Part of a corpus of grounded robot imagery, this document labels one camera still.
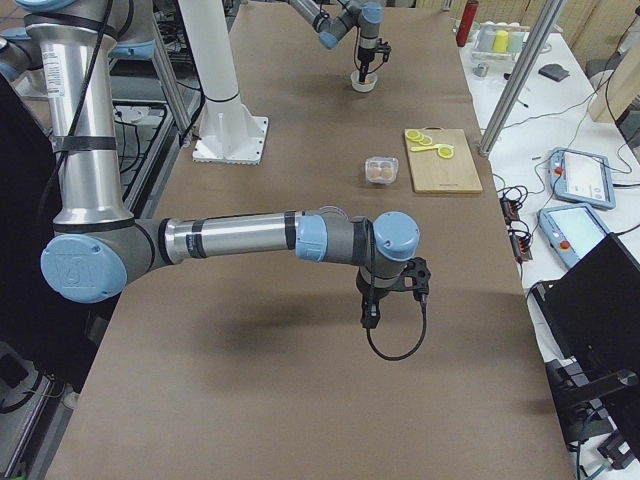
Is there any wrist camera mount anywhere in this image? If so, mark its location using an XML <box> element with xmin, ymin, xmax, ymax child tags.
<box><xmin>398</xmin><ymin>257</ymin><xmax>431</xmax><ymax>302</ymax></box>

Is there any light blue cup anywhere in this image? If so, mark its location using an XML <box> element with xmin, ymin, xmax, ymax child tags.
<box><xmin>507</xmin><ymin>31</ymin><xmax>525</xmax><ymax>54</ymax></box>

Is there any blue teach pendant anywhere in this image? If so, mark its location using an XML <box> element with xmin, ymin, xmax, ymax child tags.
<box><xmin>548</xmin><ymin>148</ymin><xmax>616</xmax><ymax>210</ymax></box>
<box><xmin>539</xmin><ymin>203</ymin><xmax>611</xmax><ymax>268</ymax></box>

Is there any black square pad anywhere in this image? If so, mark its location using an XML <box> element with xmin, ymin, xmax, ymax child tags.
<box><xmin>538</xmin><ymin>64</ymin><xmax>570</xmax><ymax>82</ymax></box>

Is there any black camera cable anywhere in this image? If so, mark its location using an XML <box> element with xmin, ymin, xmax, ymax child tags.
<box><xmin>363</xmin><ymin>294</ymin><xmax>429</xmax><ymax>362</ymax></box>

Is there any lemon slice middle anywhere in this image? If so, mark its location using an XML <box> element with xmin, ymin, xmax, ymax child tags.
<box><xmin>417</xmin><ymin>135</ymin><xmax>433</xmax><ymax>146</ymax></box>

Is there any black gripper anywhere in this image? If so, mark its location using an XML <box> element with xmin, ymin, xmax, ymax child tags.
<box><xmin>357</xmin><ymin>36</ymin><xmax>376</xmax><ymax>83</ymax></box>
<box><xmin>356</xmin><ymin>269</ymin><xmax>401</xmax><ymax>329</ymax></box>

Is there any grey cup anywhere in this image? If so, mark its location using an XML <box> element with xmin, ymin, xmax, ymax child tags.
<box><xmin>476</xmin><ymin>26</ymin><xmax>496</xmax><ymax>52</ymax></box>

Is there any lemon slice on knife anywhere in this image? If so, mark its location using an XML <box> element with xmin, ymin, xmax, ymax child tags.
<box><xmin>436</xmin><ymin>144</ymin><xmax>455</xmax><ymax>159</ymax></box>

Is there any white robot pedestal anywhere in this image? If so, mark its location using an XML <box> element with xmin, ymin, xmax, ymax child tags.
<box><xmin>179</xmin><ymin>0</ymin><xmax>269</xmax><ymax>165</ymax></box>

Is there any clear plastic egg box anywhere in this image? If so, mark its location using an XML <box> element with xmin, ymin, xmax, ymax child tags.
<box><xmin>364</xmin><ymin>156</ymin><xmax>399</xmax><ymax>185</ymax></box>

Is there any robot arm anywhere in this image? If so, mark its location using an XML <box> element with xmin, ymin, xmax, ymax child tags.
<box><xmin>22</xmin><ymin>1</ymin><xmax>430</xmax><ymax>330</ymax></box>
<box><xmin>288</xmin><ymin>0</ymin><xmax>391</xmax><ymax>85</ymax></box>

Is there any small metal cylinder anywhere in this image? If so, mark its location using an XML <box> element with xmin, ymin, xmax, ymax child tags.
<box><xmin>474</xmin><ymin>63</ymin><xmax>489</xmax><ymax>78</ymax></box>

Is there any red bottle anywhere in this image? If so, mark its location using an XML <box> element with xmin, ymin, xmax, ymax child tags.
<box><xmin>456</xmin><ymin>0</ymin><xmax>479</xmax><ymax>47</ymax></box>

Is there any blue teach pendant near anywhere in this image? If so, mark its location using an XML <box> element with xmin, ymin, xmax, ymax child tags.
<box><xmin>539</xmin><ymin>203</ymin><xmax>611</xmax><ymax>268</ymax></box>

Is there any yellow cup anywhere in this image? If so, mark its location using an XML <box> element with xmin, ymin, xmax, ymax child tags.
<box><xmin>492</xmin><ymin>30</ymin><xmax>509</xmax><ymax>53</ymax></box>

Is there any wooden cutting board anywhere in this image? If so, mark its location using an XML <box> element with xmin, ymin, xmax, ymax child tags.
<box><xmin>403</xmin><ymin>128</ymin><xmax>483</xmax><ymax>194</ymax></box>

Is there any aluminium frame post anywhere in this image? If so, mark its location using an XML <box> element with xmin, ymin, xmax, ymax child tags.
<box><xmin>478</xmin><ymin>0</ymin><xmax>567</xmax><ymax>158</ymax></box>

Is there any black monitor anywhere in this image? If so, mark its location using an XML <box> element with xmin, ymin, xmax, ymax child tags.
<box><xmin>545</xmin><ymin>233</ymin><xmax>639</xmax><ymax>376</ymax></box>

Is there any white bowl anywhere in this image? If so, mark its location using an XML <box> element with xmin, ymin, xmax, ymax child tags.
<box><xmin>350</xmin><ymin>70</ymin><xmax>378</xmax><ymax>93</ymax></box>

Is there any blue teach pendant far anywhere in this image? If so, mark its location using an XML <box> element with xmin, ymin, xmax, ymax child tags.
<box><xmin>548</xmin><ymin>148</ymin><xmax>616</xmax><ymax>210</ymax></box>

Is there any yellow toy knife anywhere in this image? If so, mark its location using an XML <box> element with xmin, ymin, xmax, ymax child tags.
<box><xmin>410</xmin><ymin>144</ymin><xmax>442</xmax><ymax>152</ymax></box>

